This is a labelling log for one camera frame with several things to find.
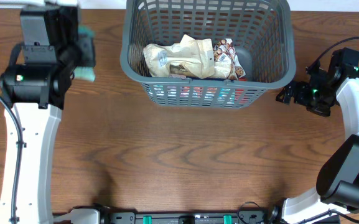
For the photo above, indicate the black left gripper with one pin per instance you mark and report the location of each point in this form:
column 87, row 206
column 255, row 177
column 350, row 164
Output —
column 76, row 35

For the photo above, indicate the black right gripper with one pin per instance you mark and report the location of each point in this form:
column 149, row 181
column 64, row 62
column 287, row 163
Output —
column 298, row 97

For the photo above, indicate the teal snack packet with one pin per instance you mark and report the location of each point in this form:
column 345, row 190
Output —
column 85, row 68

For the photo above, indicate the orange snack bag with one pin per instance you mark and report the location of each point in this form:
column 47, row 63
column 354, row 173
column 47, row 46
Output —
column 237, row 98

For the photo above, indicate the beige brown Pantree bag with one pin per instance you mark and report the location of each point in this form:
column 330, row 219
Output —
column 226, row 62

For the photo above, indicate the beige paper pouch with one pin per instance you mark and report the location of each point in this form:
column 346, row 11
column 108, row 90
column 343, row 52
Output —
column 190, row 58

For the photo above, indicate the colourful Kleenex tissue multipack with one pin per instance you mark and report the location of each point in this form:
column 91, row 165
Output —
column 183, row 95

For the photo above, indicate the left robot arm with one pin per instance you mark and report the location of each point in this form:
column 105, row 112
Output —
column 54, row 51

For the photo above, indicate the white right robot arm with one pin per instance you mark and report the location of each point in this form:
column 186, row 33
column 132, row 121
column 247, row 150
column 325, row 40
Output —
column 336, row 193

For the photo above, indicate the grey plastic slotted basket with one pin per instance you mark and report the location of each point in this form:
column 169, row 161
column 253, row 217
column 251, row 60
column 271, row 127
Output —
column 260, row 30

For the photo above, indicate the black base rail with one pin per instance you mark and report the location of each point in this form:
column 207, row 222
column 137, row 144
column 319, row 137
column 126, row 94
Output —
column 198, row 217

